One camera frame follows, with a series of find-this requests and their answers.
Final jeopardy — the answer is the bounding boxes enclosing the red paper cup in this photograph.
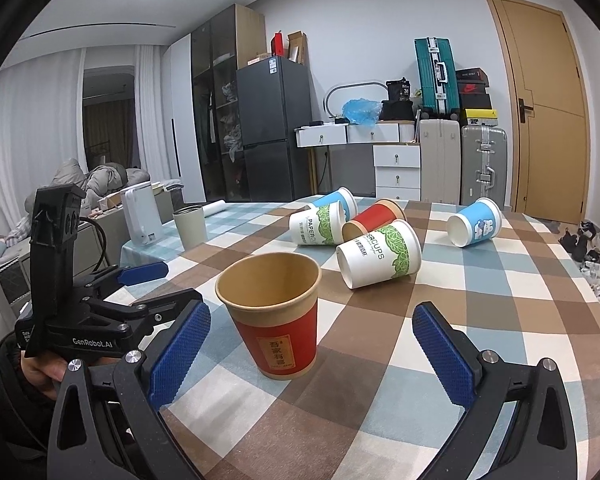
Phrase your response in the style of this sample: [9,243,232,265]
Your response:
[215,252,322,380]
[342,198,405,242]

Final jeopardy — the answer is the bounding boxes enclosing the far white green paper cup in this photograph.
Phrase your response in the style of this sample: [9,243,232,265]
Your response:
[289,203,346,246]

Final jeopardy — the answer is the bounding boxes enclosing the white green paper cup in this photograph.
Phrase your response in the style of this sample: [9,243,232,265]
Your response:
[336,219,422,289]
[289,203,346,246]

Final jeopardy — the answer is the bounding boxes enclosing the left blue paper cup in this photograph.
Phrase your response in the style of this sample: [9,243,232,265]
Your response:
[309,186,358,221]

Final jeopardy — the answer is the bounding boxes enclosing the blue paper cup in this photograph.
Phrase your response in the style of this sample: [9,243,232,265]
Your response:
[309,186,358,221]
[446,197,503,248]

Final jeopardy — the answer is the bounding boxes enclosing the right blue paper cup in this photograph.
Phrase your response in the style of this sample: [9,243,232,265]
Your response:
[446,197,503,248]

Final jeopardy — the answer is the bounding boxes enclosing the near white green paper cup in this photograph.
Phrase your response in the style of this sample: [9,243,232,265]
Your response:
[336,219,422,289]

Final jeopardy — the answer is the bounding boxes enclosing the person's left hand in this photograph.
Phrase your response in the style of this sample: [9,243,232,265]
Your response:
[19,353,121,402]

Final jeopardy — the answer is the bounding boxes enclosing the white appliance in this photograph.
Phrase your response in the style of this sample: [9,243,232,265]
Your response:
[121,182,163,246]

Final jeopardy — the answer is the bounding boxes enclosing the teal checkered tablecloth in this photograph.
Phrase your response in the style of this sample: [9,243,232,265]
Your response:
[119,203,287,266]

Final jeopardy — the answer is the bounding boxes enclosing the grey sofa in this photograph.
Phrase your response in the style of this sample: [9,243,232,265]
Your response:
[0,238,30,341]

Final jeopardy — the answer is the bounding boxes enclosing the beige insulated tumbler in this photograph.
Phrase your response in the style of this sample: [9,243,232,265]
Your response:
[173,206,208,250]

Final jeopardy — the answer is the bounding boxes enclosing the brown blue checkered tablecloth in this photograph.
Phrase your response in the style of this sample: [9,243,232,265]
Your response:
[114,203,600,479]

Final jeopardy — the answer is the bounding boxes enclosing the white curtain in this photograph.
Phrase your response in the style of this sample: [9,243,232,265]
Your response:
[0,49,86,235]

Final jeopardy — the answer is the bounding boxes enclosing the black refrigerator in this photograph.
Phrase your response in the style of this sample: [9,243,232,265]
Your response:
[236,56,312,203]

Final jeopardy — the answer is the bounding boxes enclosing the dark glass cabinet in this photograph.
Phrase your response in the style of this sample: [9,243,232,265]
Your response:
[190,3,265,202]

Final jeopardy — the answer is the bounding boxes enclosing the red box on fridge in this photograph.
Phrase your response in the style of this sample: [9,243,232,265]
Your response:
[271,30,285,56]

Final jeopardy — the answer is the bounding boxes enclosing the white drawer desk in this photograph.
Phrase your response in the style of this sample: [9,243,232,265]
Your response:
[296,120,422,200]

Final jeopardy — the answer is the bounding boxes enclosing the blue plastic bag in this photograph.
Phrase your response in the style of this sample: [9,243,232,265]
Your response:
[342,99,382,126]

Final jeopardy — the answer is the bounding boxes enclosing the cardboard box on fridge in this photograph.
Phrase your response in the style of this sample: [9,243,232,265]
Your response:
[287,30,308,65]

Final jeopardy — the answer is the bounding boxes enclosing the silver aluminium suitcase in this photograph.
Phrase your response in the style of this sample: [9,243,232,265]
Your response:
[460,125,507,209]

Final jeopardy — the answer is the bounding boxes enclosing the black bag on desk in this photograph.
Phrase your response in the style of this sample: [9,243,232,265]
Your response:
[379,78,415,122]

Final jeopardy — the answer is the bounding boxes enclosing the wooden door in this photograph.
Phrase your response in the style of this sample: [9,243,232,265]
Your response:
[486,0,591,223]

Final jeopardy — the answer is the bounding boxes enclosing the beige suitcase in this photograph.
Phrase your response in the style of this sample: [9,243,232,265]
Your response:
[418,119,460,205]

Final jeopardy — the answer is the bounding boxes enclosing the stacked shoe boxes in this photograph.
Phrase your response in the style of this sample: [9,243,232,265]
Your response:
[455,67,498,127]

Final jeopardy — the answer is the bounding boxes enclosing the teal suitcase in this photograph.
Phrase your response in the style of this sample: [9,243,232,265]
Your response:
[414,37,460,122]

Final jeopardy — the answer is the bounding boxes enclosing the black cable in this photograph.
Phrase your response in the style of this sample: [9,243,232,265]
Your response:
[76,216,110,281]

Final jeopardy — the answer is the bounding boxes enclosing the white oval mirror frame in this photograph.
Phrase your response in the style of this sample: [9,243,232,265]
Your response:
[323,80,388,126]

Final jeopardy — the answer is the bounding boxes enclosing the black door handle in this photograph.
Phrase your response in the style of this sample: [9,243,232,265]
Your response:
[518,99,534,124]

